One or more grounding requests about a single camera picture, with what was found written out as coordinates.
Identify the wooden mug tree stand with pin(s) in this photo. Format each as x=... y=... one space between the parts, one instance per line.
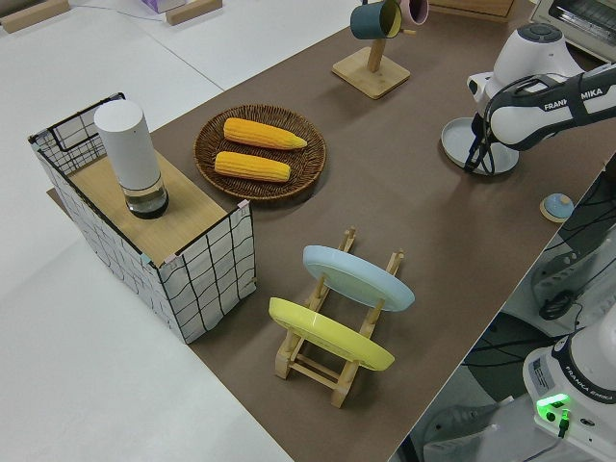
x=370 y=77

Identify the teal mug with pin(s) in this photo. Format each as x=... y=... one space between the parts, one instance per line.
x=368 y=21

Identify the gray round plate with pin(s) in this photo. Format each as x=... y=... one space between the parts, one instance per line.
x=457 y=139

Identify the pink mug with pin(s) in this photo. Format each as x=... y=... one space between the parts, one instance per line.
x=417 y=9

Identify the yellow plate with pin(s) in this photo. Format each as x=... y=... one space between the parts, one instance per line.
x=327 y=332

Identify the yellow corn cob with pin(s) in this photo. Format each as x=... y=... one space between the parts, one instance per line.
x=250 y=166
x=262 y=134

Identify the wooden plate rack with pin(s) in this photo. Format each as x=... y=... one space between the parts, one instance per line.
x=308 y=368

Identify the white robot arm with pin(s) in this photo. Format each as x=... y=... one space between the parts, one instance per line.
x=524 y=120

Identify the blue dome wooden bell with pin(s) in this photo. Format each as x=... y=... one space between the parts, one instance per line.
x=557 y=206

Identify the long wooden block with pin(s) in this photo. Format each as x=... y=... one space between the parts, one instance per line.
x=33 y=13

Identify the light blue plate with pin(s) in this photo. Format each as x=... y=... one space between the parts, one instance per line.
x=356 y=276

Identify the brown table mat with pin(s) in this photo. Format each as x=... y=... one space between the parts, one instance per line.
x=409 y=226

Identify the short wooden block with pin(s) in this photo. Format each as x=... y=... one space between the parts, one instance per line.
x=192 y=10

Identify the purple box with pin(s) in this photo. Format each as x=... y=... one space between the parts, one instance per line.
x=161 y=5

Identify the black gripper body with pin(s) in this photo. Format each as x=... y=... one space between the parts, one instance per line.
x=483 y=118

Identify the wooden drawer cabinet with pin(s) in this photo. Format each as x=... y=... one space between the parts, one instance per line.
x=471 y=8

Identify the brown wicker basket tray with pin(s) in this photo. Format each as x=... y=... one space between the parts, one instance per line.
x=308 y=163

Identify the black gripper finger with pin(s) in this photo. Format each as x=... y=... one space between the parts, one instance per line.
x=473 y=154
x=491 y=156

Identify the cream toaster oven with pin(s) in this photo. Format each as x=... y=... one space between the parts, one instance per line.
x=577 y=24

